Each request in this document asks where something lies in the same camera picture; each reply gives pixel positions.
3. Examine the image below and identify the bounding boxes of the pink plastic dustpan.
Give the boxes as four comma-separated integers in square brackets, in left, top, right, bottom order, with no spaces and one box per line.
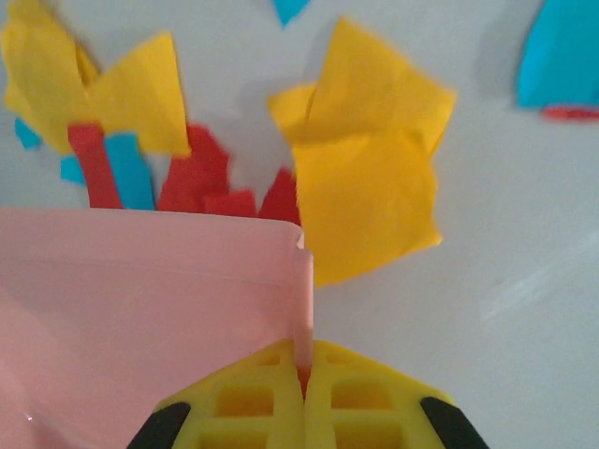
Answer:
[0,207,314,449]

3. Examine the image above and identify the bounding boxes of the red paper scrap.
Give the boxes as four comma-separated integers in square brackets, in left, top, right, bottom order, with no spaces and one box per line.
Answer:
[256,167,301,226]
[156,123,234,214]
[202,188,258,220]
[541,106,599,123]

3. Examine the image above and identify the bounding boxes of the large blue paper scrap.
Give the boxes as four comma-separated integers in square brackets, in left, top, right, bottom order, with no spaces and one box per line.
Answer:
[515,0,599,111]

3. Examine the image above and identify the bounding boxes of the small blue paper scrap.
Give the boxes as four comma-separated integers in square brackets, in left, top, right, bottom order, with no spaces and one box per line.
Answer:
[13,116,44,152]
[59,155,89,187]

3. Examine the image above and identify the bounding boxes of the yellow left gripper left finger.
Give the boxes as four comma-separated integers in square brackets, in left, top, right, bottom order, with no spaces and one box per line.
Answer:
[125,339,306,449]

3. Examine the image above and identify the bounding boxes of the red paper strip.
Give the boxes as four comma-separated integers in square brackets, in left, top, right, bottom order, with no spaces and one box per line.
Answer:
[66,121,124,210]

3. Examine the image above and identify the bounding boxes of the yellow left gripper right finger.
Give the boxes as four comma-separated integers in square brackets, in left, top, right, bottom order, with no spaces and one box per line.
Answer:
[305,340,489,449]

